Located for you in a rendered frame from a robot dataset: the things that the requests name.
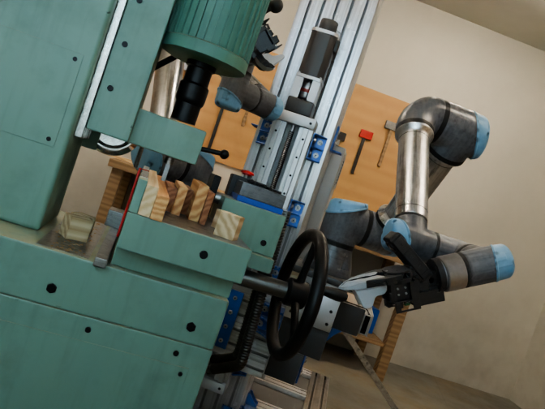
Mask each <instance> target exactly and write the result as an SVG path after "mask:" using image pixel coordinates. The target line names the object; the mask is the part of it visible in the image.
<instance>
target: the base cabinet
mask: <svg viewBox="0 0 545 409"><path fill-rule="evenodd" d="M211 355H212V349H208V348H204V347H199V346H196V345H192V344H190V343H186V342H180V341H178V340H174V339H171V338H166V337H162V336H160V335H156V334H151V333H148V332H144V331H142V330H138V329H133V328H130V327H126V326H124V325H118V324H115V323H112V322H108V321H103V320H100V319H96V318H94V317H90V316H85V315H82V314H79V313H76V312H70V311H67V310H64V309H61V308H56V307H52V306H49V305H46V304H40V303H38V302H34V301H31V300H28V299H22V298H20V297H16V296H13V295H8V294H4V293H2V292H0V409H193V407H194V405H195V400H196V399H197V396H198V393H199V391H200V387H201V384H202V381H203V379H204V374H205V372H206V369H207V367H208V363H209V360H210V358H211Z"/></svg>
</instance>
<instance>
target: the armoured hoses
mask: <svg viewBox="0 0 545 409"><path fill-rule="evenodd" d="M290 214H291V212H290V211H288V210H286V209H283V212H282V215H283V216H285V217H286V220H285V224H284V226H283V229H282V232H281V236H280V238H279V241H278V244H277V247H276V250H275V252H274V255H273V257H272V259H273V260H274V263H273V266H272V269H271V272H270V273H264V272H260V271H257V273H261V274H263V275H266V276H269V277H272V274H273V271H274V269H275V265H276V264H275V263H277V258H278V254H279V251H280V249H279V248H281V243H282V240H283V237H284V233H285V230H286V229H285V228H286V227H287V226H286V225H288V224H287V223H288V222H289V219H290ZM251 292H252V293H251V296H250V299H249V300H250V301H248V303H249V304H248V305H247V309H246V312H245V313H246V314H245V315H244V316H245V317H244V318H243V319H244V320H243V323H242V326H241V327H242V328H241V329H240V331H239V332H240V334H239V336H238V339H237V340H238V341H237V342H236V343H237V344H236V347H235V349H234V352H231V353H222V354H212V355H211V358H210V360H209V363H208V367H207V369H206V373H207V374H208V375H214V374H221V373H228V372H239V371H240V370H242V369H243V368H244V367H245V366H246V365H247V360H248V359H249V358H248V357H249V356H250V355H249V354H250V351H251V348H252V345H253V344H252V343H253V342H254V341H253V340H254V337H255V334H256V331H257V328H258V327H257V325H259V324H258V323H259V320H260V317H261V315H260V314H262V311H263V310H262V308H264V307H263V306H264V303H265V300H266V299H265V297H267V295H266V293H263V292H260V291H255V290H252V291H251Z"/></svg>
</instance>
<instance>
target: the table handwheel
mask: <svg viewBox="0 0 545 409"><path fill-rule="evenodd" d="M310 242H312V243H311V246H310V249H309V252H308V253H307V257H306V260H305V261H304V264H303V267H302V269H301V271H300V273H299V275H298V278H297V279H296V278H290V275H291V273H292V271H293V268H294V266H295V264H296V262H297V260H298V258H299V256H300V255H301V253H302V252H303V250H304V248H305V247H306V246H307V245H308V244H309V243H310ZM314 258H315V266H314V273H313V278H312V282H311V286H310V285H309V283H308V282H305V281H306V278H307V275H308V272H309V270H310V267H311V264H312V261H313V260H314ZM328 261H329V254H328V243H327V239H326V238H325V236H324V234H323V233H322V232H321V231H320V230H317V229H313V228H311V229H308V230H305V231H304V232H303V233H301V235H300V236H299V237H297V239H296V240H295V241H294V243H293V245H292V246H291V248H290V250H289V251H288V253H287V255H286V257H285V259H284V261H283V263H282V266H281V269H280V271H279V274H278V276H277V278H272V277H269V276H266V275H263V274H261V273H256V272H253V271H250V270H247V269H246V272H245V274H244V276H243V279H242V283H241V284H237V283H234V284H236V285H239V286H244V287H246V288H250V289H252V290H255V291H260V292H263V293H266V294H269V295H271V296H272V297H271V301H270V304H269V309H268V319H267V328H266V340H267V346H268V351H269V354H270V355H271V356H272V357H273V358H274V359H275V360H276V361H280V362H283V361H287V360H289V359H291V358H292V357H294V356H295V355H296V354H297V353H298V351H299V350H300V349H301V347H302V346H303V344H304V342H305V341H306V340H307V338H308V336H309V334H310V332H311V330H312V327H313V325H314V324H315V320H316V318H317V315H318V313H319V310H320V305H321V303H322V300H323V297H324V291H325V287H326V282H327V277H328ZM282 304H284V305H286V306H290V307H291V322H290V340H289V341H288V342H287V343H286V344H285V345H284V346H283V347H281V345H280V342H279V333H278V331H279V319H280V313H281V305H282ZM303 308H304V310H303V314H302V316H301V319H300V321H299V322H298V314H299V309H303Z"/></svg>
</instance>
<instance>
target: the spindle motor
mask: <svg viewBox="0 0 545 409"><path fill-rule="evenodd" d="M269 3H270V0H177V1H176V3H175V6H174V10H173V13H172V15H171V18H170V22H169V25H168V28H167V30H166V33H165V36H164V39H163V42H162V45H161V48H162V49H164V50H165V51H166V52H168V53H169V54H171V55H172V56H174V57H175V58H177V59H179V60H180V61H182V62H185V63H187V59H188V58H192V59H195V60H199V61H201V62H205V63H207V64H209V65H211V66H213V67H215V68H216V72H215V74H216V75H222V76H226V77H234V78H243V77H245V74H246V72H247V68H248V65H249V62H250V60H251V56H252V53H253V50H254V48H255V43H256V41H257V38H258V36H259V33H260V29H261V27H262V24H263V22H264V17H265V15H266V12H267V9H268V5H269Z"/></svg>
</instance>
